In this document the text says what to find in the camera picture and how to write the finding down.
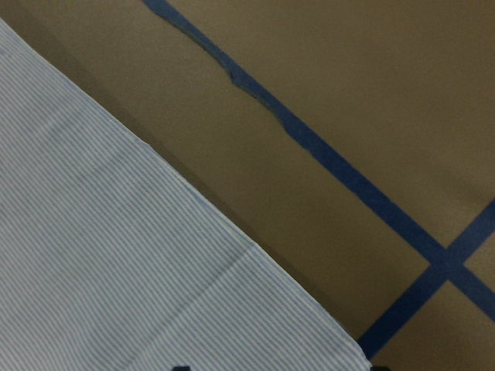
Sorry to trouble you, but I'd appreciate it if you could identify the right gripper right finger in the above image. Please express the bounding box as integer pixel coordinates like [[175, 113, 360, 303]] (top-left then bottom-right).
[[370, 365, 391, 371]]

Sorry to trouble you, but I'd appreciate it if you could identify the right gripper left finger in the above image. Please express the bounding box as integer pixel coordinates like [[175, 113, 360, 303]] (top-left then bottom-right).
[[171, 365, 191, 371]]

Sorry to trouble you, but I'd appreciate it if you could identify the blue white striped shirt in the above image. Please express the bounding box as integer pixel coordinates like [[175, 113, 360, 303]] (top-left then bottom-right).
[[1, 23, 370, 370]]

